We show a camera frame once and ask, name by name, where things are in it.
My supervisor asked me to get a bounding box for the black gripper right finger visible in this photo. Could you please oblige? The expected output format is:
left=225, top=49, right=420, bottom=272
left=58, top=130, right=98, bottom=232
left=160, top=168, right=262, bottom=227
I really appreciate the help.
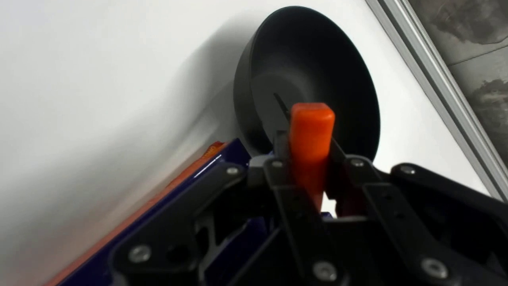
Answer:
left=327, top=144, right=508, bottom=286

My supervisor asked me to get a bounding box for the aluminium table edge rail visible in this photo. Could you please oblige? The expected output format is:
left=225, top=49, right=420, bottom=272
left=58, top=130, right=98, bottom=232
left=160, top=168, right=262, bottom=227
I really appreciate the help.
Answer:
left=365, top=0, right=508, bottom=202

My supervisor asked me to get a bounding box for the black bowl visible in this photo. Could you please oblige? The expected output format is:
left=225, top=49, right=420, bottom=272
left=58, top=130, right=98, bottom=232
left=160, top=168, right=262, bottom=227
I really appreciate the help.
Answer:
left=233, top=6, right=381, bottom=159

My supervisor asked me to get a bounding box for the blue plastic holder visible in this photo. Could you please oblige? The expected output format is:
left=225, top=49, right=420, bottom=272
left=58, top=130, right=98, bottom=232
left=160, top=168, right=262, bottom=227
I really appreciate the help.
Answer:
left=44, top=138, right=252, bottom=286

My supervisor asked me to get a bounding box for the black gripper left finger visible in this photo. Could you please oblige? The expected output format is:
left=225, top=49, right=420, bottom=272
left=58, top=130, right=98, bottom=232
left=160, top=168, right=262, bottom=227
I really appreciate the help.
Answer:
left=111, top=156, right=339, bottom=286

